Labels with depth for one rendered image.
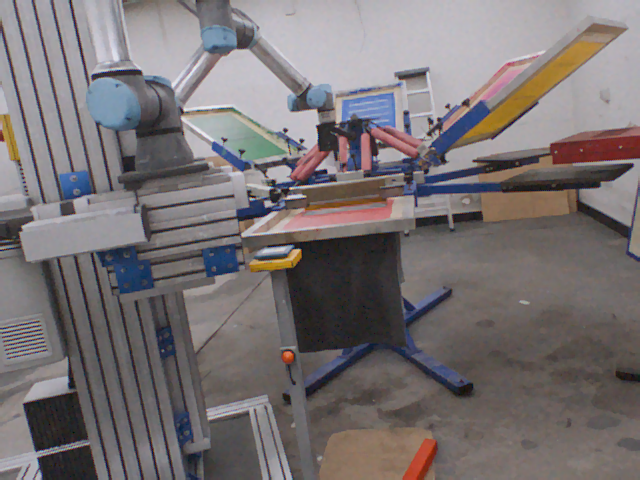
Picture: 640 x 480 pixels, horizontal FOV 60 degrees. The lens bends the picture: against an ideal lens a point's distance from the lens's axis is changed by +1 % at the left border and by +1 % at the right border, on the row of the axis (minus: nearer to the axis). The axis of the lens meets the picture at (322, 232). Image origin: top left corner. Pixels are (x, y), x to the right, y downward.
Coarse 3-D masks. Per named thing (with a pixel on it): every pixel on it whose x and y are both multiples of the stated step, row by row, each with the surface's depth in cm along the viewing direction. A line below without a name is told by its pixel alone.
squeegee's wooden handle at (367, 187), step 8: (328, 184) 235; (336, 184) 234; (344, 184) 232; (352, 184) 232; (360, 184) 231; (368, 184) 231; (376, 184) 230; (384, 184) 230; (304, 192) 236; (312, 192) 235; (320, 192) 235; (328, 192) 234; (336, 192) 234; (344, 192) 233; (352, 192) 232; (360, 192) 232; (368, 192) 231; (376, 192) 231; (312, 200) 236; (320, 200) 235
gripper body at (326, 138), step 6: (318, 126) 229; (324, 126) 228; (330, 126) 229; (318, 132) 231; (324, 132) 230; (330, 132) 229; (318, 138) 231; (324, 138) 229; (330, 138) 228; (336, 138) 228; (318, 144) 229; (324, 144) 229; (330, 144) 229; (324, 150) 229
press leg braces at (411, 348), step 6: (408, 306) 354; (414, 306) 359; (408, 312) 357; (408, 336) 303; (408, 342) 301; (348, 348) 306; (402, 348) 304; (408, 348) 300; (414, 348) 299; (342, 354) 306; (348, 354) 305
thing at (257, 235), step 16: (256, 224) 203; (272, 224) 214; (336, 224) 179; (352, 224) 176; (368, 224) 174; (384, 224) 174; (400, 224) 173; (256, 240) 181; (272, 240) 181; (288, 240) 180; (304, 240) 179
